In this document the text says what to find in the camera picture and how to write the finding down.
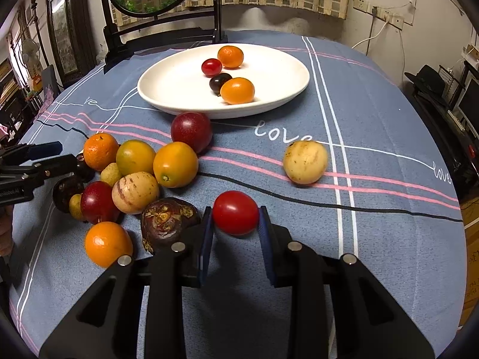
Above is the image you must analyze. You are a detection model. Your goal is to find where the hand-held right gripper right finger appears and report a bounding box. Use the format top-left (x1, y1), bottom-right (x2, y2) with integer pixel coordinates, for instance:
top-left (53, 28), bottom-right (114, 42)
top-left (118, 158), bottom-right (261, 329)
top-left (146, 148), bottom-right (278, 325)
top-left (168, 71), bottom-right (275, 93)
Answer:
top-left (258, 206), bottom-right (436, 359)

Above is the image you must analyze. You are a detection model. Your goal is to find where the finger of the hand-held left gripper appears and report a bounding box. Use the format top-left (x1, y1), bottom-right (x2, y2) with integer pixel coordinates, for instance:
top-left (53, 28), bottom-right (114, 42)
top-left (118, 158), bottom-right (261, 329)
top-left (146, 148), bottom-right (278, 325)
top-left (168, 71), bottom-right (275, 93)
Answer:
top-left (20, 154), bottom-right (81, 188)
top-left (0, 141), bottom-right (63, 166)

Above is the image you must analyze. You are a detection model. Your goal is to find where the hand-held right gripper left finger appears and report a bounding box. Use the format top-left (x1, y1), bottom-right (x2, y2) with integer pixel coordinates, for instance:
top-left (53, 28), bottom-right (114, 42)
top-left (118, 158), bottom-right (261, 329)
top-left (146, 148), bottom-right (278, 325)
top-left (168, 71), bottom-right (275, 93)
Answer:
top-left (39, 206), bottom-right (216, 359)

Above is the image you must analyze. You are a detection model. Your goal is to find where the dark purple round fruit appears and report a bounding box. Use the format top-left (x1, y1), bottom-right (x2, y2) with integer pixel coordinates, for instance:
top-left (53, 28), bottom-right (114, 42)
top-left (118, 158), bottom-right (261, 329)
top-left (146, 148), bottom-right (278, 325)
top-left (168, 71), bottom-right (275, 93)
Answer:
top-left (52, 177), bottom-right (85, 213)
top-left (75, 153), bottom-right (96, 183)

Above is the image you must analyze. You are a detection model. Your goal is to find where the orange mandarin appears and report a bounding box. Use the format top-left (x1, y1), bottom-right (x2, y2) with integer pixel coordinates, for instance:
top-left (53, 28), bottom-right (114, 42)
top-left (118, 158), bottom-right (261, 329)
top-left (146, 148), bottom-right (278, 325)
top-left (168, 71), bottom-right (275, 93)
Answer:
top-left (83, 132), bottom-right (119, 172)
top-left (84, 221), bottom-right (134, 268)

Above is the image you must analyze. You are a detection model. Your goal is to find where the brown purple mangosteen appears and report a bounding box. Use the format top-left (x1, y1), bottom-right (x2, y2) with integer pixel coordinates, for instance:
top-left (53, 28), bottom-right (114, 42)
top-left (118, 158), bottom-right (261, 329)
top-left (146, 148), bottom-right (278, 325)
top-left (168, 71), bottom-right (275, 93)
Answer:
top-left (141, 197), bottom-right (203, 255)

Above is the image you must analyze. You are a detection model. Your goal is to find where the small yellow-green fruit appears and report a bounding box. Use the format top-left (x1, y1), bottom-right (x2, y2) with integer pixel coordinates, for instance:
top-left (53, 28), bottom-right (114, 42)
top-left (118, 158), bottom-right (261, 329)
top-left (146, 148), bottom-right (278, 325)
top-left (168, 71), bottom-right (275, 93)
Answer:
top-left (100, 162), bottom-right (123, 187)
top-left (69, 194), bottom-right (85, 221)

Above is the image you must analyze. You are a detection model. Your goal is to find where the red cherry tomato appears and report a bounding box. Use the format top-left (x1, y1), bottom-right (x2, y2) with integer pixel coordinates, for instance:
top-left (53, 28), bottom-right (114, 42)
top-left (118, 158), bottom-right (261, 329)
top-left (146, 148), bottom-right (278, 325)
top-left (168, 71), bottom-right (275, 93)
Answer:
top-left (201, 58), bottom-right (223, 77)
top-left (212, 190), bottom-right (260, 236)

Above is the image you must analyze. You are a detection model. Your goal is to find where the tan longan fruit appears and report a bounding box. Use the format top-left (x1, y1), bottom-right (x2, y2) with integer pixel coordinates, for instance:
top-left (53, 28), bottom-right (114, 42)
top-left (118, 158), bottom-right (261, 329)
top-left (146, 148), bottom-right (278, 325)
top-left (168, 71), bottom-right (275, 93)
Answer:
top-left (111, 171), bottom-right (161, 215)

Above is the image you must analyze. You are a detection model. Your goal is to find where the small smooth orange citrus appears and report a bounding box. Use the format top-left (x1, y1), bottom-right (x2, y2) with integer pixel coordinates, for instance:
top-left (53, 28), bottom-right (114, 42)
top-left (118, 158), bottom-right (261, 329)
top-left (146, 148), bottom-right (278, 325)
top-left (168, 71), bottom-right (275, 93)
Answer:
top-left (217, 45), bottom-right (245, 69)
top-left (220, 77), bottom-right (256, 105)
top-left (153, 142), bottom-right (199, 188)

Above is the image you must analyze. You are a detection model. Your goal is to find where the yellow round fruit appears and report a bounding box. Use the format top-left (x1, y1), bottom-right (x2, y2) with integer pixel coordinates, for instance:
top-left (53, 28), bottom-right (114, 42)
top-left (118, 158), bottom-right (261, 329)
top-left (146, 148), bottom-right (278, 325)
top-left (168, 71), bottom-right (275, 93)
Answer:
top-left (282, 140), bottom-right (329, 185)

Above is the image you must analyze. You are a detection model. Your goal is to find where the dark red plum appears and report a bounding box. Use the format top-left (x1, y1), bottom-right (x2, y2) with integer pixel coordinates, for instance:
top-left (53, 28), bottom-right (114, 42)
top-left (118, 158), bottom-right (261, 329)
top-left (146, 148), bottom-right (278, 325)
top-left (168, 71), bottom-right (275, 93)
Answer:
top-left (171, 112), bottom-right (213, 154)
top-left (80, 181), bottom-right (121, 225)

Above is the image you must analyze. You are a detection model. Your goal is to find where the white round plate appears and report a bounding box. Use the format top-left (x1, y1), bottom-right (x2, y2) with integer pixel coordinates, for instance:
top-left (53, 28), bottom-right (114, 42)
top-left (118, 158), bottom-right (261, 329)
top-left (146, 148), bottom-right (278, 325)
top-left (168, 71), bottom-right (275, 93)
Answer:
top-left (137, 43), bottom-right (311, 120)

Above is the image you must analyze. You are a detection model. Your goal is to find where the person's left hand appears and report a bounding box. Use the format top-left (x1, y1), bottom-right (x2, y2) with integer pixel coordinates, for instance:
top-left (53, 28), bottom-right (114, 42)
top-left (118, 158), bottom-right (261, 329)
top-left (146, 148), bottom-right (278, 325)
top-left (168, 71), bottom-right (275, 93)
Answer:
top-left (0, 207), bottom-right (15, 258)

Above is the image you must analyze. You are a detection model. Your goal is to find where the greenish orange citrus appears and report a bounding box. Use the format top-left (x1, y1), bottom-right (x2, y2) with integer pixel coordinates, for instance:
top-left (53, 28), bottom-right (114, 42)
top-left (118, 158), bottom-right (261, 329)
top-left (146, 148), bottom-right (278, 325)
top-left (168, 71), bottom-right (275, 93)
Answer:
top-left (116, 139), bottom-right (157, 177)

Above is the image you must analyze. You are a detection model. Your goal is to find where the white standing fan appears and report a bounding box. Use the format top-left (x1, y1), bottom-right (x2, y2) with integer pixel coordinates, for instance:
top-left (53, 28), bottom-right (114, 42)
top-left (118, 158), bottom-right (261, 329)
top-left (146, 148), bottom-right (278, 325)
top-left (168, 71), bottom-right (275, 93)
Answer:
top-left (20, 37), bottom-right (41, 77)

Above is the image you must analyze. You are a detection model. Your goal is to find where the blue plaid tablecloth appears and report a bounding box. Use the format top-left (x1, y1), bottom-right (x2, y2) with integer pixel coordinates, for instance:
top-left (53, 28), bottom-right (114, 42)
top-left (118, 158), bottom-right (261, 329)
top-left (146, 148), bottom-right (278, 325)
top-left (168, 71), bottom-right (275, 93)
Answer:
top-left (7, 30), bottom-right (468, 359)

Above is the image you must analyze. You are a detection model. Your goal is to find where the dark wooden cabinet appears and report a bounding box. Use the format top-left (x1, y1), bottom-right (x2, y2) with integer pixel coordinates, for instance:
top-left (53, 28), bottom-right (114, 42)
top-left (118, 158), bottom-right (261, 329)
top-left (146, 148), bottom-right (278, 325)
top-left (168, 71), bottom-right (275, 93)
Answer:
top-left (45, 0), bottom-right (98, 86)

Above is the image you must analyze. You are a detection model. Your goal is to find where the small dark plum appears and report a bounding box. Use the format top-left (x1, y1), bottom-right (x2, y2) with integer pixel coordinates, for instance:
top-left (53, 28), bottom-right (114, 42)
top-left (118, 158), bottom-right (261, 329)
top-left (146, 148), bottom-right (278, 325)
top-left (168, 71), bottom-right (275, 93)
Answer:
top-left (209, 73), bottom-right (233, 96)

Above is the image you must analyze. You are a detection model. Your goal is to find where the black hat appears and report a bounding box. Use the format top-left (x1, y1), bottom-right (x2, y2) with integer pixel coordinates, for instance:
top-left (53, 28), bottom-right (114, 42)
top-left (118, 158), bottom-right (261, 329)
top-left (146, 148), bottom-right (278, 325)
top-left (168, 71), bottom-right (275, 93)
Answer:
top-left (404, 64), bottom-right (450, 107)

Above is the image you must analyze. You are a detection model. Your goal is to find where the computer monitor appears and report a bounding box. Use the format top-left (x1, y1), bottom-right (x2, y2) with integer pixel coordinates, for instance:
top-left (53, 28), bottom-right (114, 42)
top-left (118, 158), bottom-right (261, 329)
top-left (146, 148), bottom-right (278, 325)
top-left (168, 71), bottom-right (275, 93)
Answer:
top-left (458, 78), bottom-right (479, 128)

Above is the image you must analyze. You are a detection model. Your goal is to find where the white power cable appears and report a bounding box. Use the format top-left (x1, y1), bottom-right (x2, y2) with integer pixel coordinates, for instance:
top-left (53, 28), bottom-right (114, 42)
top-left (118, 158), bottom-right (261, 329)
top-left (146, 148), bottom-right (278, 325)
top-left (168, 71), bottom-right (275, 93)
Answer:
top-left (350, 7), bottom-right (392, 57)

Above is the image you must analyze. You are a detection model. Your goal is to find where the white wall power strip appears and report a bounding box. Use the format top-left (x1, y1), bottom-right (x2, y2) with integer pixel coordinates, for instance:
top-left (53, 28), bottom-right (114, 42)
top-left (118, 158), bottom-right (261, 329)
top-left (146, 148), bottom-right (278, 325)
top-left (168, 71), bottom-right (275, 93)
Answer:
top-left (376, 7), bottom-right (405, 28)

